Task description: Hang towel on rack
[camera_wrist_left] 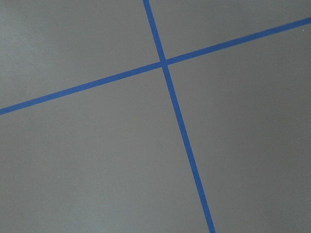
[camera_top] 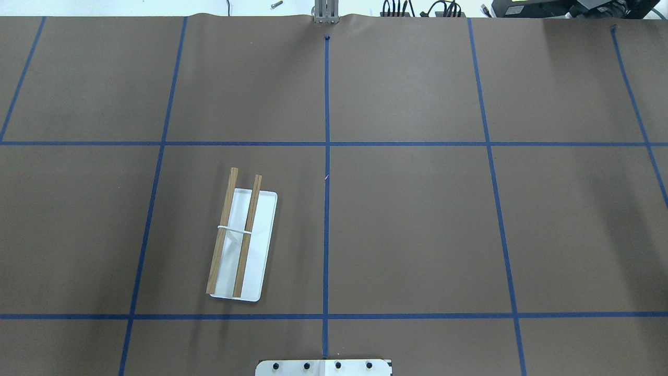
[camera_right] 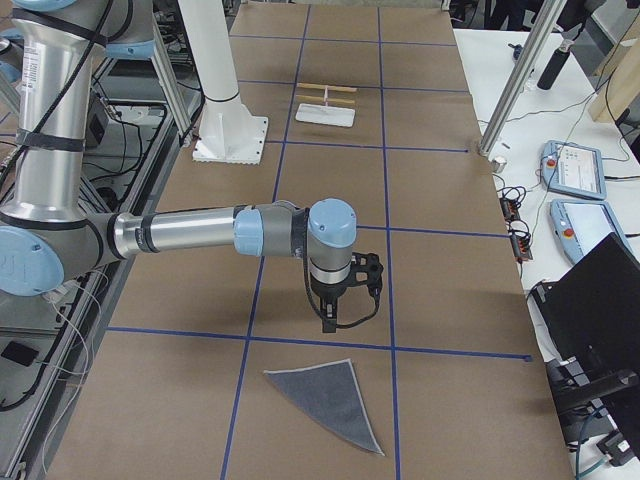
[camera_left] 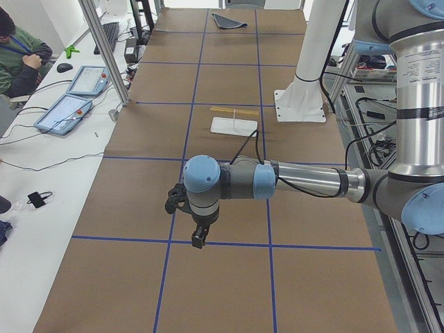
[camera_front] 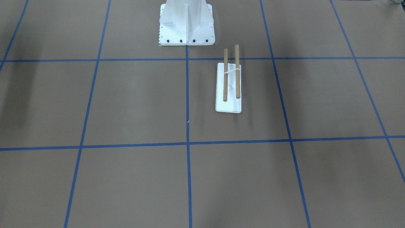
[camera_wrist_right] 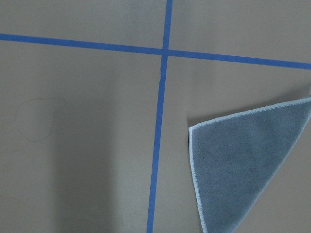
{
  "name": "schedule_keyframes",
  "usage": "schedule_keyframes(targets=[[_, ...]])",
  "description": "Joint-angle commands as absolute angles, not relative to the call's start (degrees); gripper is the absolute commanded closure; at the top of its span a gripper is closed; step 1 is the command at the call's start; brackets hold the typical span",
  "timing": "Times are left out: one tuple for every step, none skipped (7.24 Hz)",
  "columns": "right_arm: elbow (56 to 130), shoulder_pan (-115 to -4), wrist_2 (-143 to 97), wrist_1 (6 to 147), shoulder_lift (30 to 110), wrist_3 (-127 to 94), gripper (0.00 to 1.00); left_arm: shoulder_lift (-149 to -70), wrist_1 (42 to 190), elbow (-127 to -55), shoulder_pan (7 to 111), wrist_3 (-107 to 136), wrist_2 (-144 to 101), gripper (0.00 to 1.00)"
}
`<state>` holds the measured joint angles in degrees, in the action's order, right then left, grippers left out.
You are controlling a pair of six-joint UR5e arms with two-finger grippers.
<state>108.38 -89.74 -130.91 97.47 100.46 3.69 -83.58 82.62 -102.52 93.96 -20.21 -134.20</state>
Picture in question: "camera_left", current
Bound aluminium frame post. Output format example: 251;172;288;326
78;0;130;107

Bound white basket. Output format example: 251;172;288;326
352;67;397;83

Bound black power adapter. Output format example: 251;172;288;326
124;37;139;64

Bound small black device with cable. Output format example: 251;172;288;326
27;191;53;209

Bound white camera mast pedestal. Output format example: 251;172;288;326
274;0;348;123

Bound grey microfibre towel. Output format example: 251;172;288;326
212;12;248;29

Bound seated person green jacket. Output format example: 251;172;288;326
1;9;53;98

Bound blue teach pendant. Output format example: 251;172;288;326
67;65;109;97
33;94;92;136

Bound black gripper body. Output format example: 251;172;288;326
191;209;219;230

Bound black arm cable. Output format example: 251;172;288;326
230;129;348;199

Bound near blue teach pendant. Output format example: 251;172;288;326
33;94;92;136

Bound green plastic clamp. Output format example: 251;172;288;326
65;44;80;59

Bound black keyboard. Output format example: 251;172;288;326
102;22;119;53

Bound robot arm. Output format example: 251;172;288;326
182;1;443;248

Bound white towel rack wooden bars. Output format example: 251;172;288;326
210;106;259;137

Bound black computer mouse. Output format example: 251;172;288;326
56;63;74;74

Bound far blue teach pendant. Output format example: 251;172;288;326
67;65;109;97

